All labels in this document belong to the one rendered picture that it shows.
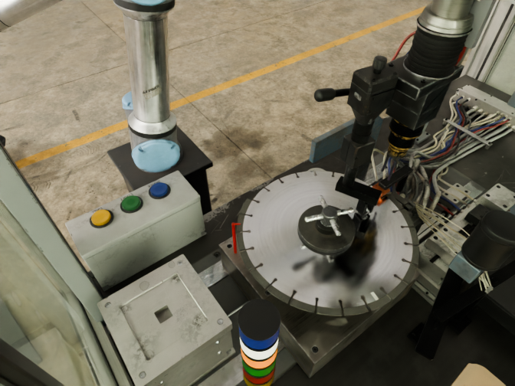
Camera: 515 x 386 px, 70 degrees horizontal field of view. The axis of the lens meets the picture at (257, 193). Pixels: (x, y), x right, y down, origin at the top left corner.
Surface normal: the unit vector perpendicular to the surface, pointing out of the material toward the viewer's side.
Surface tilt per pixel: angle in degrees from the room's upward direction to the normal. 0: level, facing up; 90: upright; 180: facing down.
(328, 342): 0
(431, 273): 90
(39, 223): 90
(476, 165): 0
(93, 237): 0
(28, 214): 90
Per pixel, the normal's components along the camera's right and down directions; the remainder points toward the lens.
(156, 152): 0.29, 0.79
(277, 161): 0.00, -0.67
